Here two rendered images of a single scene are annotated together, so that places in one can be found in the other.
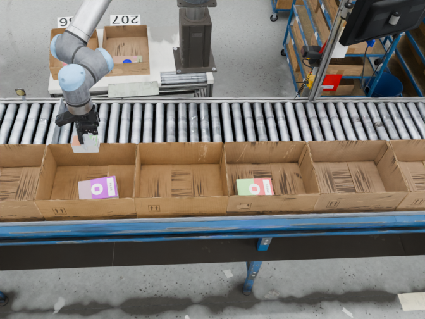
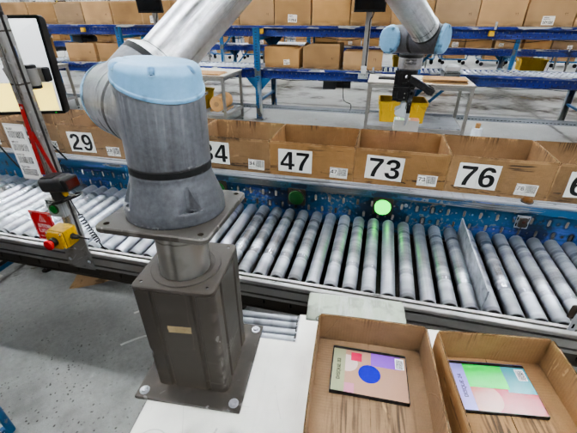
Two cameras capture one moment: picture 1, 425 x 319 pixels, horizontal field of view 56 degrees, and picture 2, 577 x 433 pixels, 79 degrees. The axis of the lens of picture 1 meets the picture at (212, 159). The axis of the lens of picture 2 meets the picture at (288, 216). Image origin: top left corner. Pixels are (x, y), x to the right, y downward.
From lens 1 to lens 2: 279 cm
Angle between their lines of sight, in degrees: 95
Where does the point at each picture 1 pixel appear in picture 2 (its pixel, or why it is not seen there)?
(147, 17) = not seen: outside the picture
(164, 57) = (270, 384)
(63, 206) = (418, 141)
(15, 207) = (459, 144)
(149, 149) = (343, 156)
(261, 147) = (233, 146)
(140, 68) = (339, 327)
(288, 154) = not seen: hidden behind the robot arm
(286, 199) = (241, 127)
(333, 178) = not seen: hidden behind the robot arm
